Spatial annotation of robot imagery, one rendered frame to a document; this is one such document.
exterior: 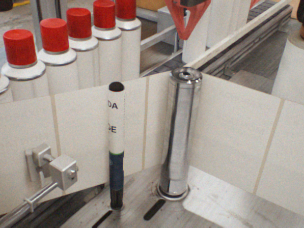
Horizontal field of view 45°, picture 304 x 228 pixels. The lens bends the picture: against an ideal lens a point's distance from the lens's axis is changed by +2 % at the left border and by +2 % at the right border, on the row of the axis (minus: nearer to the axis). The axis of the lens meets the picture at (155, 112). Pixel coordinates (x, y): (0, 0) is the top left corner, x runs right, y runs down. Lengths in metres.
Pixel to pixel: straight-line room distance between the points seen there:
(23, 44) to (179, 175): 0.25
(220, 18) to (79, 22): 0.46
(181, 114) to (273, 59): 0.67
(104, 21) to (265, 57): 0.61
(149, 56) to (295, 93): 0.52
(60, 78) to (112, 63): 0.11
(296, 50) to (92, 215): 0.35
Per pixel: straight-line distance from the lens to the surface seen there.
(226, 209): 0.52
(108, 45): 0.56
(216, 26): 0.91
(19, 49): 0.45
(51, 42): 0.49
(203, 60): 0.82
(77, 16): 0.52
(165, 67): 0.83
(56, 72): 0.49
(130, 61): 0.62
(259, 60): 1.04
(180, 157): 0.46
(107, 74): 0.58
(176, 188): 0.50
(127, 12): 0.59
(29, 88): 0.47
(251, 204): 0.53
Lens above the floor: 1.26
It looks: 35 degrees down
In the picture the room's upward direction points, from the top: 4 degrees clockwise
